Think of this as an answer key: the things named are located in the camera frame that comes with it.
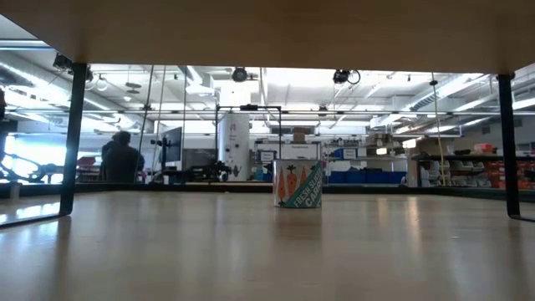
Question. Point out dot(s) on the wooden shelf with black legs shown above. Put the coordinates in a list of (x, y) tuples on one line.
[(267, 33)]

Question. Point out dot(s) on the white cabinet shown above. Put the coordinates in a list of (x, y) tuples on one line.
[(301, 151)]

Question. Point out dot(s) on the cardboard box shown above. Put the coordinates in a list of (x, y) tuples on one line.
[(299, 136)]

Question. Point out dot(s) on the carrot label tin can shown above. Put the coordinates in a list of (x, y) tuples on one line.
[(297, 184)]

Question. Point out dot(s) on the black tabletop equipment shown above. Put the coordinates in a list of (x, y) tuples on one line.
[(209, 171)]

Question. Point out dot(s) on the blue plastic bin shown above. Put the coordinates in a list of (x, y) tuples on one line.
[(397, 177), (355, 177), (336, 177), (376, 177)]

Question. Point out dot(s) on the black ceiling-hung device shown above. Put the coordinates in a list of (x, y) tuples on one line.
[(239, 74), (62, 62), (340, 76)]

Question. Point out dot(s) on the black monitor on stand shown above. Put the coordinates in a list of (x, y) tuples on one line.
[(172, 144)]

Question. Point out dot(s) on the person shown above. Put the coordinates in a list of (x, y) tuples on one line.
[(121, 163)]

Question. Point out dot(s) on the red rolling cart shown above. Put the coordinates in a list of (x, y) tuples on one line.
[(85, 161)]

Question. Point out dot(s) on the black bin storage rack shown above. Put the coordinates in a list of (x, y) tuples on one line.
[(460, 173)]

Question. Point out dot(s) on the black tubular frame stand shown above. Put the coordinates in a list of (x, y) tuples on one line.
[(248, 107)]

